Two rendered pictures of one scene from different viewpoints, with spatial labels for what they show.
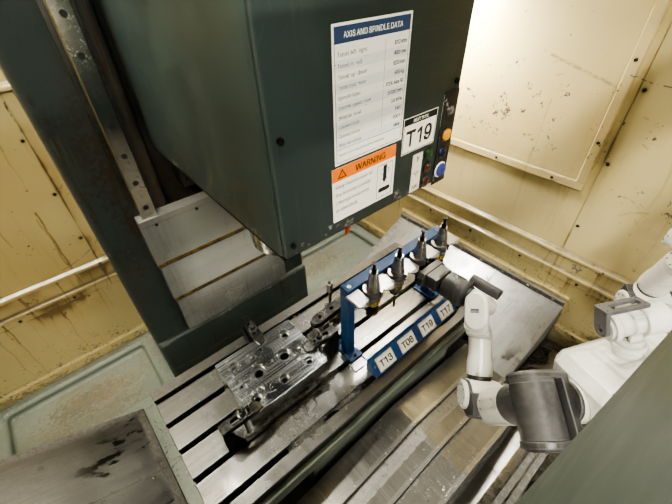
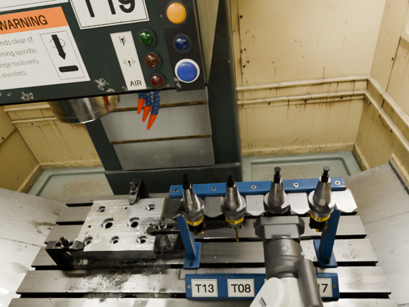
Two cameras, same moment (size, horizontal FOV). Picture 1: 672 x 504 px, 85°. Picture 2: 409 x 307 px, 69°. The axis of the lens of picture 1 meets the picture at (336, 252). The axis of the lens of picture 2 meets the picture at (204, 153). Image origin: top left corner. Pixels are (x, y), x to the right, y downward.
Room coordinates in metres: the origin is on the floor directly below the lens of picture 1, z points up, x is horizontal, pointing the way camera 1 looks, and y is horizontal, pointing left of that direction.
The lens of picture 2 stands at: (0.46, -0.56, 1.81)
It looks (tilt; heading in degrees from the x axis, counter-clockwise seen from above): 38 degrees down; 49
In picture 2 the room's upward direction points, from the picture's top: 10 degrees counter-clockwise
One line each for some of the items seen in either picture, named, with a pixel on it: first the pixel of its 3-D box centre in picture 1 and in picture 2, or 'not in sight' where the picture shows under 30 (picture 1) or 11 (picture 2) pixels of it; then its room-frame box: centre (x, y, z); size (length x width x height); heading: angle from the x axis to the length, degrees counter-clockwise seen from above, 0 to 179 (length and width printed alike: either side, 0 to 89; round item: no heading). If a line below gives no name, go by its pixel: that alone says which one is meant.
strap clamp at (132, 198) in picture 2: (253, 334); (137, 195); (0.81, 0.30, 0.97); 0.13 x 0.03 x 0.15; 39
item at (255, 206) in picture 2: (408, 266); (255, 204); (0.88, -0.24, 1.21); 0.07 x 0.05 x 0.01; 39
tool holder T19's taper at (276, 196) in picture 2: (420, 247); (277, 189); (0.92, -0.28, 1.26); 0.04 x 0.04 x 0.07
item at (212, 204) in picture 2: (385, 282); (212, 206); (0.81, -0.15, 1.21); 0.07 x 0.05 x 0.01; 39
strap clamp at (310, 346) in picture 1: (321, 343); (167, 232); (0.76, 0.06, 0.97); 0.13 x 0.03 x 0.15; 129
